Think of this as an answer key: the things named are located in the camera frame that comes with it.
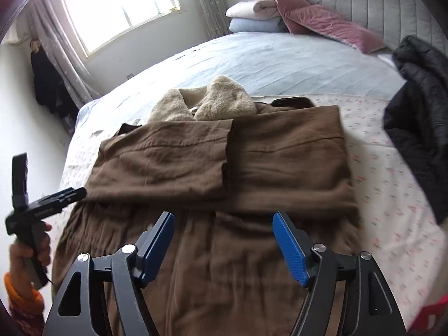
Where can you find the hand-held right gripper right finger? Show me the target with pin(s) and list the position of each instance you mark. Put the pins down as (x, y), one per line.
(290, 248)

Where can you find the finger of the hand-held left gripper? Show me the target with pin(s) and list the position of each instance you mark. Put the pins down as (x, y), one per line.
(57, 196)
(75, 196)

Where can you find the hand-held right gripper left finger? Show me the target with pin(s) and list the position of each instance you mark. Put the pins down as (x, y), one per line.
(159, 248)

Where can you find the brown coat with fleece collar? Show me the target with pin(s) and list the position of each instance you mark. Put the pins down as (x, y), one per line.
(210, 287)

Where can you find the dark hanging clothes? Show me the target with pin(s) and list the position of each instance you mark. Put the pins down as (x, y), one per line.
(49, 84)

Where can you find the person's left hand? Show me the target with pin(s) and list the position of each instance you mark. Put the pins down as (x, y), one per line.
(44, 248)

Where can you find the bed with floral sheet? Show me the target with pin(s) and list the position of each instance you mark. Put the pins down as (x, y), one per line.
(385, 199)

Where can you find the grey patterned curtain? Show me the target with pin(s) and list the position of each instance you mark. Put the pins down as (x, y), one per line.
(210, 7)
(63, 59)

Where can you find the red cloth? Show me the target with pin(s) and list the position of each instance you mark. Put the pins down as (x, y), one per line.
(428, 318)

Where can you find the black puffer jacket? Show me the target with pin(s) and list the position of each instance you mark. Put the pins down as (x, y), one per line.
(420, 119)

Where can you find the light blue bedspread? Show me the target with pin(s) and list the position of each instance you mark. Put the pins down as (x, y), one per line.
(280, 63)

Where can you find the window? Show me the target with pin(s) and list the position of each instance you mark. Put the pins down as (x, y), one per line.
(115, 10)

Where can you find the light blue pillow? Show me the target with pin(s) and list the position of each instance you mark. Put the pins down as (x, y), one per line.
(252, 25)

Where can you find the pink velvet pillow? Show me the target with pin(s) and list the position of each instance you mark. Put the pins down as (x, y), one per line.
(315, 17)

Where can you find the white folded pillow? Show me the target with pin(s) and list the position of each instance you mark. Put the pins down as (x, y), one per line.
(248, 8)

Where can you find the grey padded headboard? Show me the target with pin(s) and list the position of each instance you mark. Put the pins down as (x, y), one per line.
(367, 3)

